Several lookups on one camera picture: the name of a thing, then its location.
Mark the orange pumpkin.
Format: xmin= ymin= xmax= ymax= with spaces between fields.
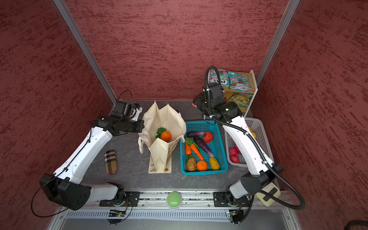
xmin=160 ymin=131 xmax=172 ymax=142

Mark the cream canvas grocery bag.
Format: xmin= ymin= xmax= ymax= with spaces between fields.
xmin=138 ymin=102 xmax=186 ymax=174

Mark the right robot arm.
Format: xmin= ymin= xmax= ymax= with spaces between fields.
xmin=193 ymin=66 xmax=305 ymax=210

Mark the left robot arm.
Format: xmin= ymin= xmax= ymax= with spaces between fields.
xmin=39 ymin=99 xmax=144 ymax=210

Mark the teal candy bag left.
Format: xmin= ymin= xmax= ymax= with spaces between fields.
xmin=209 ymin=68 xmax=231 ymax=87

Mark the teal candy bag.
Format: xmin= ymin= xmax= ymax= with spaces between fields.
xmin=229 ymin=71 xmax=254 ymax=94
xmin=209 ymin=68 xmax=231 ymax=87

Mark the green yellow candy bag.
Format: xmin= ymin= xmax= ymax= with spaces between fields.
xmin=228 ymin=93 xmax=253 ymax=108

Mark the teal candy bag right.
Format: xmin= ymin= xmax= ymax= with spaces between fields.
xmin=229 ymin=71 xmax=254 ymax=94

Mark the white wooden shelf rack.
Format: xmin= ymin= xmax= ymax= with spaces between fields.
xmin=205 ymin=68 xmax=258 ymax=115

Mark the plaid case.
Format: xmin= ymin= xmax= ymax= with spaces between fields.
xmin=104 ymin=150 xmax=118 ymax=175

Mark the purple eggplant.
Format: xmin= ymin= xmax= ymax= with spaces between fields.
xmin=193 ymin=136 xmax=214 ymax=158

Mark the orange carrot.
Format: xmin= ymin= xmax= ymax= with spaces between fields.
xmin=190 ymin=144 xmax=204 ymax=161
xmin=185 ymin=144 xmax=192 ymax=155

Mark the teal plastic basket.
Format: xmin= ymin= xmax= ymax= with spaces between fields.
xmin=180 ymin=120 xmax=228 ymax=175

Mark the white plastic basket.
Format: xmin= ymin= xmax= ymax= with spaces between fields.
xmin=224 ymin=117 xmax=275 ymax=168

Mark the orange tangerine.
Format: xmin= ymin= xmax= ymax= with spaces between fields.
xmin=196 ymin=160 xmax=208 ymax=172

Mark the yellow corn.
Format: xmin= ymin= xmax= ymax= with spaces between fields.
xmin=209 ymin=158 xmax=220 ymax=170

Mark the potato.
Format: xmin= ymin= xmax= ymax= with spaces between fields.
xmin=186 ymin=158 xmax=196 ymax=172

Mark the green push button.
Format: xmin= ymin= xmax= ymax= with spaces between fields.
xmin=166 ymin=191 xmax=183 ymax=210

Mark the cream calculator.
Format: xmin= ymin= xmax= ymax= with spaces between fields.
xmin=255 ymin=182 xmax=282 ymax=208

